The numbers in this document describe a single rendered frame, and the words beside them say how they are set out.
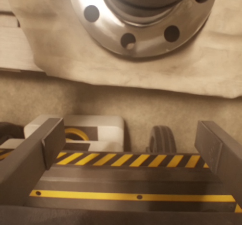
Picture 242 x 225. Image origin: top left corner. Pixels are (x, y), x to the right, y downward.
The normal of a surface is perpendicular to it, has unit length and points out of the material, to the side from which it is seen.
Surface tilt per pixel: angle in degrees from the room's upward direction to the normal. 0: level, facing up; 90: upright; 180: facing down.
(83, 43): 56
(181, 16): 0
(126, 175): 0
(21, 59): 0
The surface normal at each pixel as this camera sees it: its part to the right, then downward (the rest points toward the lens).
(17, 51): -0.04, 0.30
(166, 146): -0.02, -0.54
